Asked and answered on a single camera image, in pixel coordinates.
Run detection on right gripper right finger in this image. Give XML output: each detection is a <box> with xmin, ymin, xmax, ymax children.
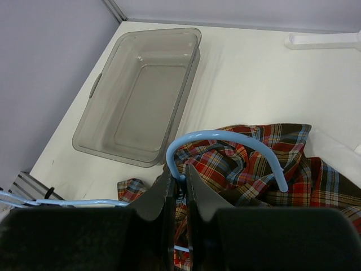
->
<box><xmin>186</xmin><ymin>165</ymin><xmax>360</xmax><ymax>270</ymax></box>

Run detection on light blue wire hanger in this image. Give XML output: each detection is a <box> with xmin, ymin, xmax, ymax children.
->
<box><xmin>0</xmin><ymin>129</ymin><xmax>289</xmax><ymax>255</ymax></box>

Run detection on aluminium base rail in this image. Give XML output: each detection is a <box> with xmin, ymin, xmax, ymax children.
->
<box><xmin>8</xmin><ymin>172</ymin><xmax>63</xmax><ymax>200</ymax></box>

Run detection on grey translucent plastic bin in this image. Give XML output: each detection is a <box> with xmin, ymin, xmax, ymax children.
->
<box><xmin>72</xmin><ymin>28</ymin><xmax>202</xmax><ymax>168</ymax></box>

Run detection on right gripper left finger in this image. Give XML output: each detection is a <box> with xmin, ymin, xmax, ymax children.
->
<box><xmin>1</xmin><ymin>170</ymin><xmax>175</xmax><ymax>270</ymax></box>

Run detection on white clothes rack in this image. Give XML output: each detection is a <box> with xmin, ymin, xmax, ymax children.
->
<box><xmin>284</xmin><ymin>31</ymin><xmax>360</xmax><ymax>51</ymax></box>

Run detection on left aluminium frame post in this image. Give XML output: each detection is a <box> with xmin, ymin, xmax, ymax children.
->
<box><xmin>102</xmin><ymin>0</ymin><xmax>128</xmax><ymax>23</ymax></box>

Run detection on red plaid shirt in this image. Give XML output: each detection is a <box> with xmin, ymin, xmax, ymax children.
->
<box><xmin>117</xmin><ymin>123</ymin><xmax>361</xmax><ymax>270</ymax></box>

